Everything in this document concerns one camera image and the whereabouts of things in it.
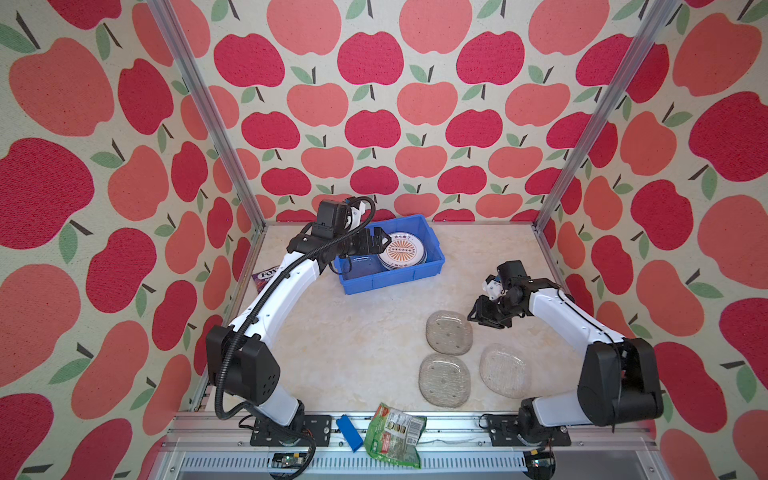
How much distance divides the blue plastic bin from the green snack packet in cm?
39

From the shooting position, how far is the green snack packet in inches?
27.7

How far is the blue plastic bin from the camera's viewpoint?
99 centimetres
